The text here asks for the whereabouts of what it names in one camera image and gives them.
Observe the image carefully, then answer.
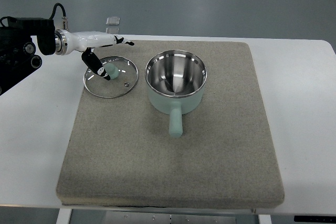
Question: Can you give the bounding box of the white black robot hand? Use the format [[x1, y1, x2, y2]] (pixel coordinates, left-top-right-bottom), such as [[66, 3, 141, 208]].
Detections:
[[55, 29, 134, 80]]

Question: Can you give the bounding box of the glass lid with green knob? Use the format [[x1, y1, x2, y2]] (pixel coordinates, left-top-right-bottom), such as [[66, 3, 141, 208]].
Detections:
[[83, 56, 139, 98]]

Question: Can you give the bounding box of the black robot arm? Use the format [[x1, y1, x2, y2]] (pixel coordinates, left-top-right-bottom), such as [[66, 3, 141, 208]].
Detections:
[[1, 3, 68, 94]]

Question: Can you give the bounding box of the small metal floor plate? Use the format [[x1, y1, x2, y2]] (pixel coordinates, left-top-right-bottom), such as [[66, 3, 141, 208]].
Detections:
[[106, 16, 120, 34]]

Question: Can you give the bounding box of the mint green saucepan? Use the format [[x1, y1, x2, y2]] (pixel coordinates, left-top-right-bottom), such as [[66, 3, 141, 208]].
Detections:
[[145, 50, 207, 138]]

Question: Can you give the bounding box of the grey fabric mat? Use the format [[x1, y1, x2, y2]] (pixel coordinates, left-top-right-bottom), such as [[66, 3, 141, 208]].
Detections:
[[56, 40, 285, 209]]

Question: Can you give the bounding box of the white table frame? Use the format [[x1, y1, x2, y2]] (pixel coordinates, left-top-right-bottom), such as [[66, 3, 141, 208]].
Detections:
[[56, 209, 273, 223]]

